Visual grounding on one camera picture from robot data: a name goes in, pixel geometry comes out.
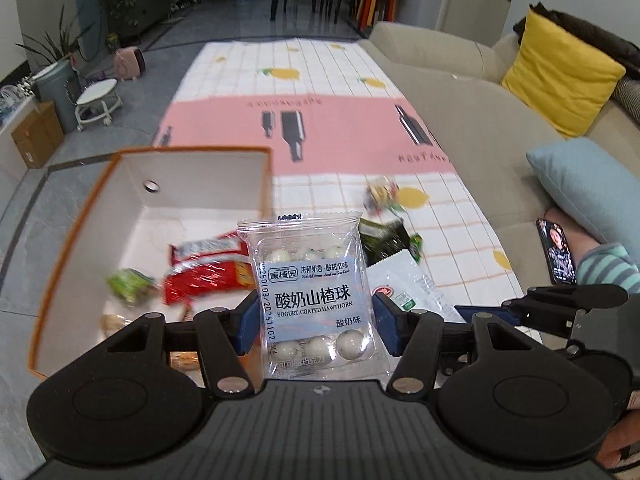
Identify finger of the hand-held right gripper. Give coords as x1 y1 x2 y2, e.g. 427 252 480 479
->
530 285 630 308
454 296 576 336

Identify black smartphone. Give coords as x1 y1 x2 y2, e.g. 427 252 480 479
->
536 217 581 287

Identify light blue cushion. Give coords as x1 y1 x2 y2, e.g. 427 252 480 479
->
526 137 640 261

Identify orange stacked stools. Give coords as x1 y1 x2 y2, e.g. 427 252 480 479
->
357 0 403 33

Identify brown cardboard box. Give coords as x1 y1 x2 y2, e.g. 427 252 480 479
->
11 101 66 169

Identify white rolling stool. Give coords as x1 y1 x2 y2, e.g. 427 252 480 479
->
75 79 123 132

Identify dark cloth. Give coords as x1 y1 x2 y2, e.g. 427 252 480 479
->
514 2 640 81

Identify person's striped teal clothing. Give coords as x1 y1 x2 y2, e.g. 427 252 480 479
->
575 242 640 287

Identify grey trash bin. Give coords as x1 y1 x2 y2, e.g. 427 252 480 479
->
32 60 83 133

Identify clear white ball candy packet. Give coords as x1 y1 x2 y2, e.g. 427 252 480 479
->
236 211 396 380

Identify pink space heater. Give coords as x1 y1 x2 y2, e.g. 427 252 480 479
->
114 46 149 81

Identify dark olive snack packet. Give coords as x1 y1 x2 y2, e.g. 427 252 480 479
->
359 219 412 267

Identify person's right forearm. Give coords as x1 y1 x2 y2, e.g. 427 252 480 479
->
597 412 640 468

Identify printed lemon bottle tablecloth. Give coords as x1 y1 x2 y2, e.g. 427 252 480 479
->
150 40 531 381

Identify grey striped cushion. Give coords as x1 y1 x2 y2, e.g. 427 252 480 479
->
612 77 640 123

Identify green snack packet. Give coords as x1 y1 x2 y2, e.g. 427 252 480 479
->
106 267 156 306

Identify red brown spicy strip packet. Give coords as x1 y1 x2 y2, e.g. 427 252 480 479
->
169 234 249 267

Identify white snack packet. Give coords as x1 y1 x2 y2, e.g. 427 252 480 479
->
367 250 466 323

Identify yellow cushion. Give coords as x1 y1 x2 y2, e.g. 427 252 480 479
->
501 9 627 140

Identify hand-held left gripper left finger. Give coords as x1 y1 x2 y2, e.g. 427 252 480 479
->
102 291 262 397

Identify grey drawer cabinet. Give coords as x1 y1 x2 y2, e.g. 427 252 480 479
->
125 0 173 46

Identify beige sofa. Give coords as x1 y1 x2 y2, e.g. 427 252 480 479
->
367 20 640 321

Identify clear mixed candy packet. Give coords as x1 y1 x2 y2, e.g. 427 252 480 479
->
364 176 403 213

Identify long-leaf potted plant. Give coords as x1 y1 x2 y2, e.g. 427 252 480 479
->
15 5 96 77

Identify orange cardboard box white inside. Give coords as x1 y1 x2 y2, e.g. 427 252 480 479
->
27 146 273 378

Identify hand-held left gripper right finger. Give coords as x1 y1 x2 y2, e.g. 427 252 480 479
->
372 292 543 396

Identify shiny red snack packet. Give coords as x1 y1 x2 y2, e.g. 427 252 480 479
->
164 259 257 306

